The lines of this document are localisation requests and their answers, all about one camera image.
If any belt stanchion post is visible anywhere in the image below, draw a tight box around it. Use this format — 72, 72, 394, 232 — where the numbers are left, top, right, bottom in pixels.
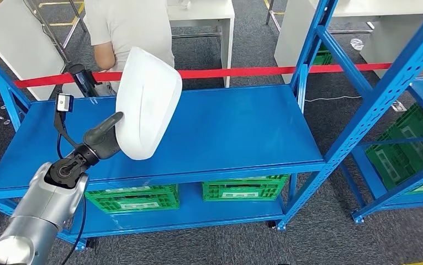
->
67, 63, 101, 98

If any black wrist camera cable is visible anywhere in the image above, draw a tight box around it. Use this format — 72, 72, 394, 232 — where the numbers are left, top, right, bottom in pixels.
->
56, 111, 88, 265

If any metal frame stand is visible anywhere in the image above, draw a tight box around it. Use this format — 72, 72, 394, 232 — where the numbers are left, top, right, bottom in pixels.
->
23, 0, 88, 65

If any white board panel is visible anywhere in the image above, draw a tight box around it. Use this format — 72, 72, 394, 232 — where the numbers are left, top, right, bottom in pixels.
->
0, 0, 66, 102

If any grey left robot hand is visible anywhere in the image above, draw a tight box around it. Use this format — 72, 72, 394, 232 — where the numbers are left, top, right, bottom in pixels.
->
83, 111, 124, 162

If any red barrier belt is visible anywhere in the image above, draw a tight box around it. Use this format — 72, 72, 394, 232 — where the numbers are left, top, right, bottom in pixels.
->
0, 59, 423, 93

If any white floor cable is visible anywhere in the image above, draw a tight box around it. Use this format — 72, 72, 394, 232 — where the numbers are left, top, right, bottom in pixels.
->
304, 95, 362, 103

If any blue metal shelf rack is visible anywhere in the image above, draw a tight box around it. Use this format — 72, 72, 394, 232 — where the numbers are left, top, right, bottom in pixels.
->
339, 75, 423, 225
0, 0, 423, 253

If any seated person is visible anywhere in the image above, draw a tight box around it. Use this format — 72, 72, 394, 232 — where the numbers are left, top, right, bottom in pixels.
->
82, 0, 176, 96

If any white moulded plastic part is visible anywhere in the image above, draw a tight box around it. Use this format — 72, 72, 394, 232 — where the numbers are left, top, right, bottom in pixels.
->
114, 46, 183, 161

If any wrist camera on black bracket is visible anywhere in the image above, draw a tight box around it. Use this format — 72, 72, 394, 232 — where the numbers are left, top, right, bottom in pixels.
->
53, 93, 79, 149

